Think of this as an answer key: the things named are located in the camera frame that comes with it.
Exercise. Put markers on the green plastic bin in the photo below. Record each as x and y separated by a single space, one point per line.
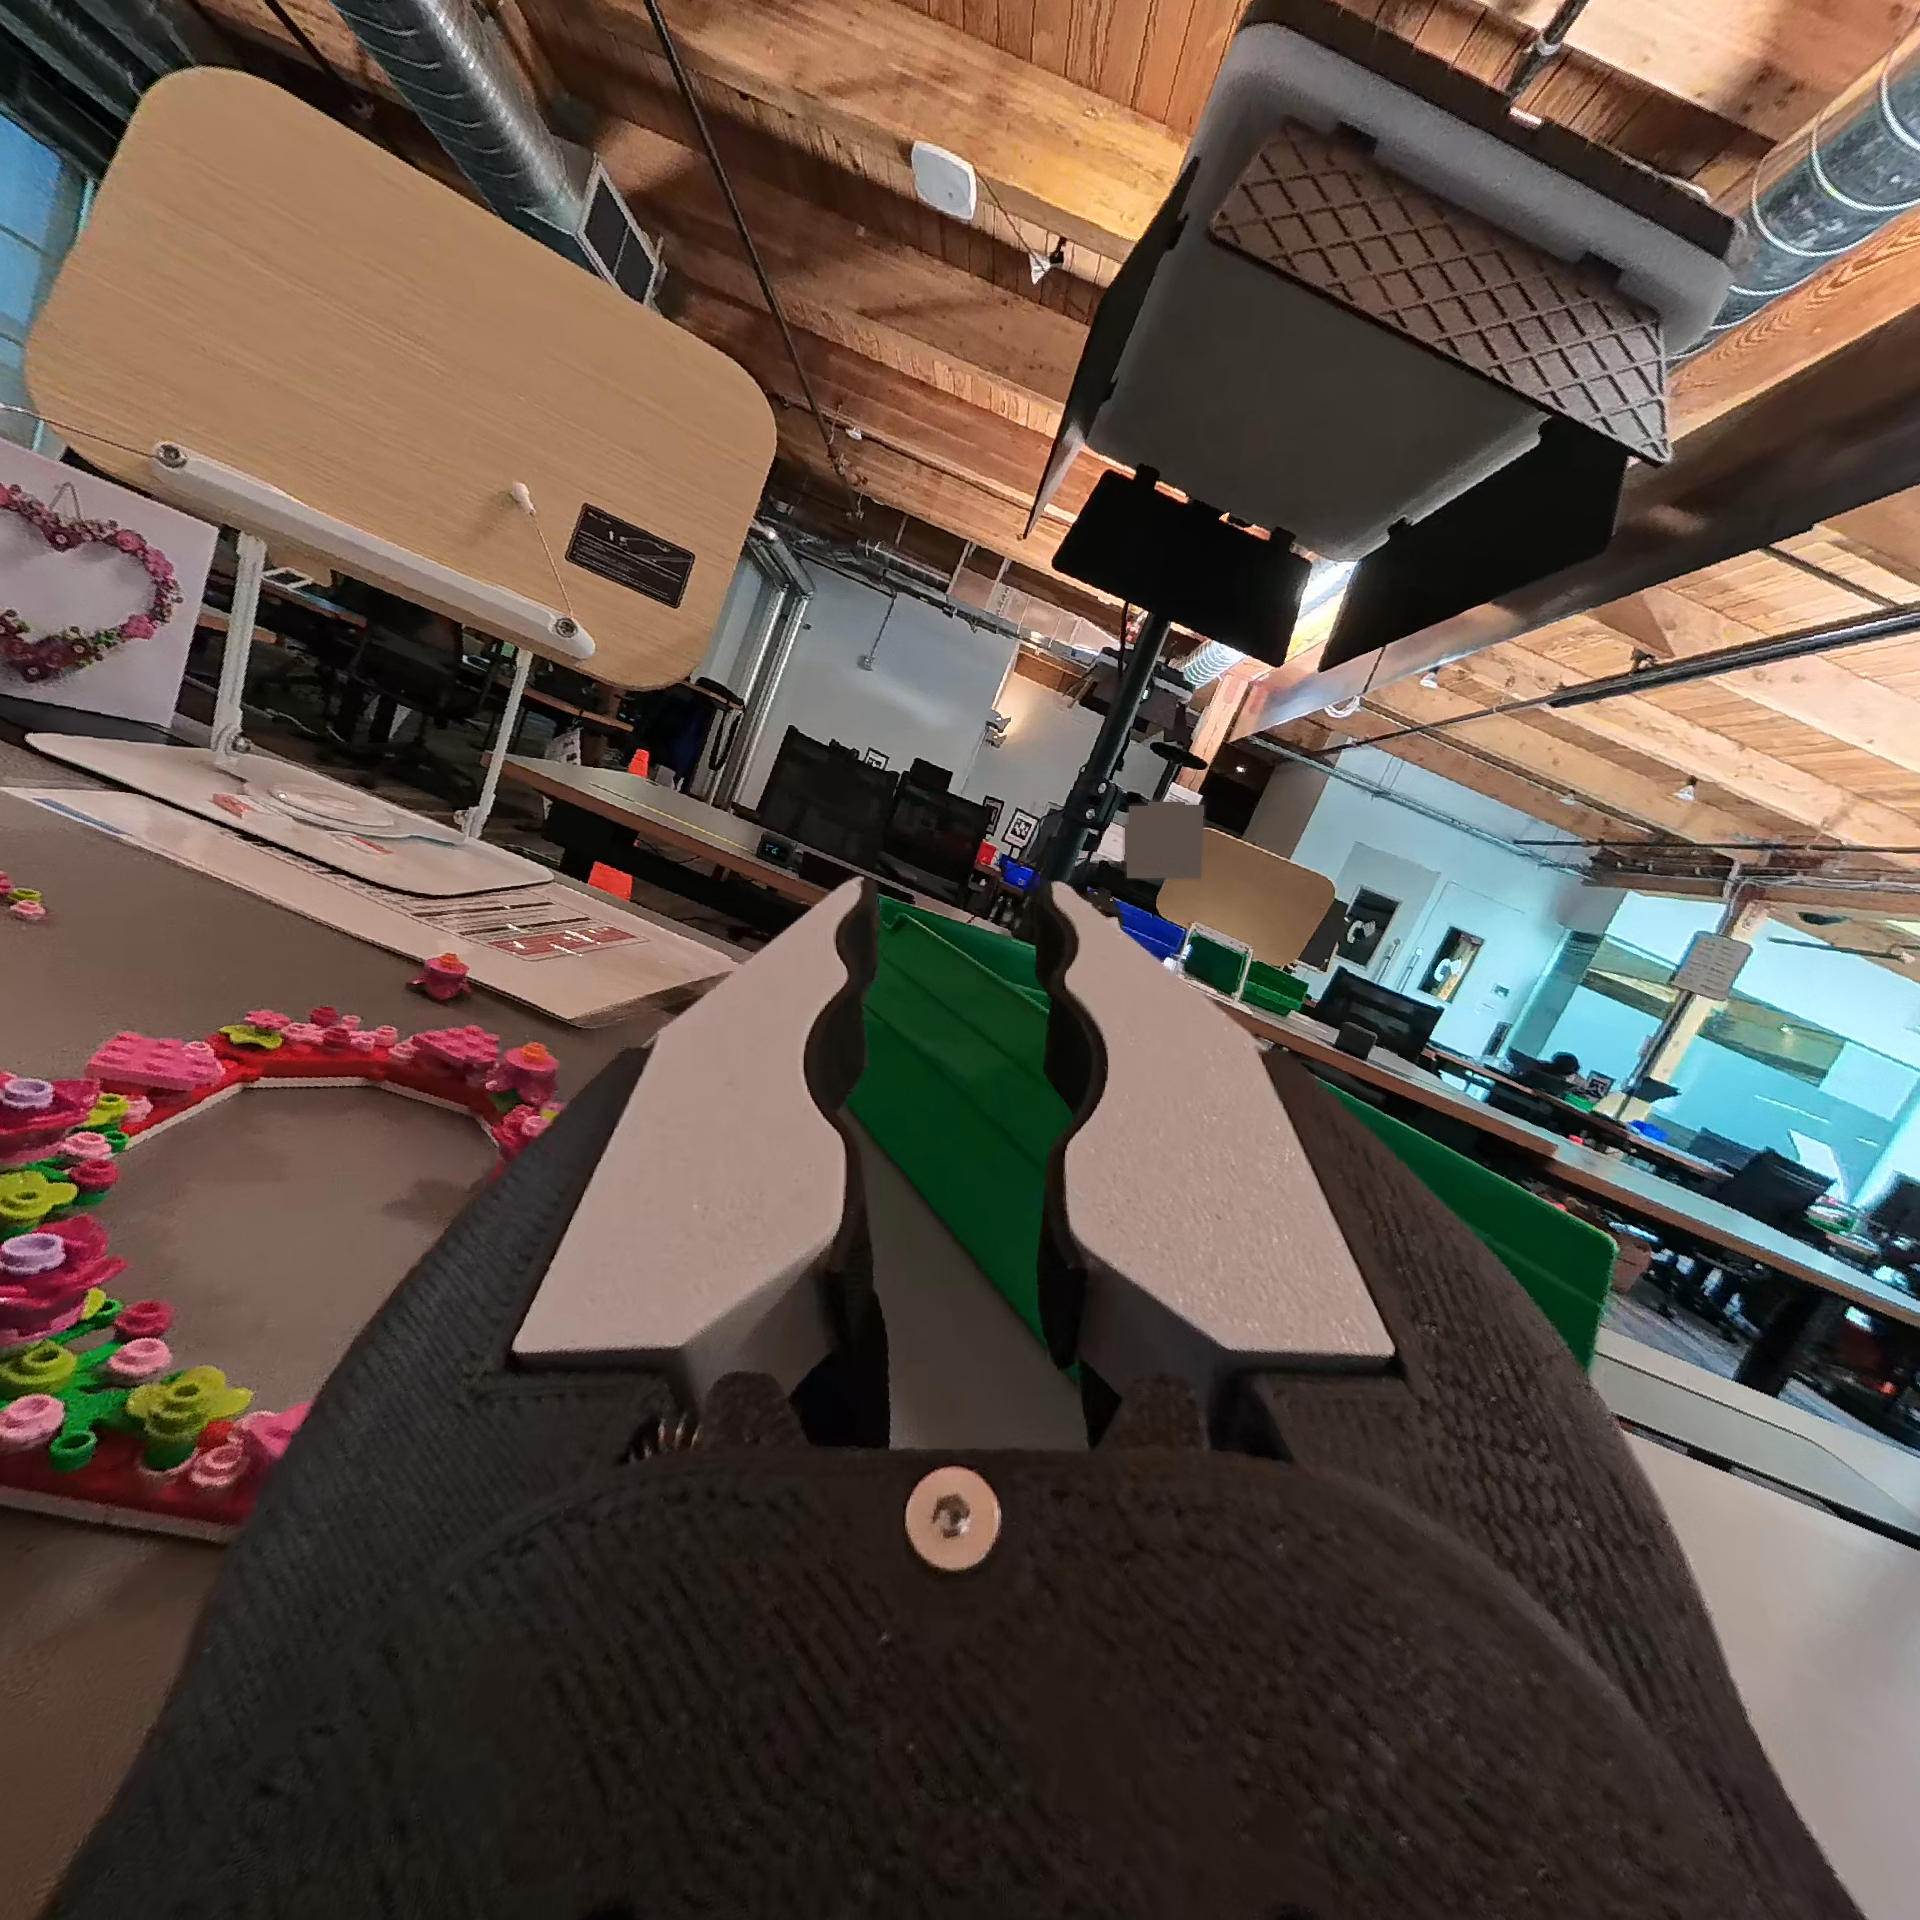
960 1080

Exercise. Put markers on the blue storage bins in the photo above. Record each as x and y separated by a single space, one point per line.
1152 931

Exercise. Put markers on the wooden board on white stand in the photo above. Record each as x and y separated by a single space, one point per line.
405 376

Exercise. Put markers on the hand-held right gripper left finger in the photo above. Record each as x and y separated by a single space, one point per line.
691 1200

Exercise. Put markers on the small beige board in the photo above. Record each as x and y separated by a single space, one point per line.
1244 900

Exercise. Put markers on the laminated instruction sheet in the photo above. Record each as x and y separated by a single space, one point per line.
495 931

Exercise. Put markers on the grey studio light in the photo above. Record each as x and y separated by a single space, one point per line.
1348 420

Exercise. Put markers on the black equipment cases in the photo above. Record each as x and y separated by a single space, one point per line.
869 810

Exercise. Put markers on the black light stand pole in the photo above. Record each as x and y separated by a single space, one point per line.
1108 750

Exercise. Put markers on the red lego heart wreath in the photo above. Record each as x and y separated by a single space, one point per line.
180 1065

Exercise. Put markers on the white ceiling access point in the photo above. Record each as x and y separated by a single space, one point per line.
945 184

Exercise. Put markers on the pink lego flower orange top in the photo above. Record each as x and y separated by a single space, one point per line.
439 978

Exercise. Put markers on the small pink lime lego cluster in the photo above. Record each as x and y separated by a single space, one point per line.
24 896

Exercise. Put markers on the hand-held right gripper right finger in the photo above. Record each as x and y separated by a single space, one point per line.
1231 1200

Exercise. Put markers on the yellow lego box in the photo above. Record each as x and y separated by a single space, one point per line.
105 600

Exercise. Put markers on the black computer monitor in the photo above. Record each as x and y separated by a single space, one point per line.
1371 1014

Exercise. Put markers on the silver air duct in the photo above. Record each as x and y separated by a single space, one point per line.
1815 195
480 105

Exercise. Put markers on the magenta lego flower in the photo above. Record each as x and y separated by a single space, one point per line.
53 1276

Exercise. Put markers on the small green storage bins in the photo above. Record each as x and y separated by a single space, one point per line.
1244 968

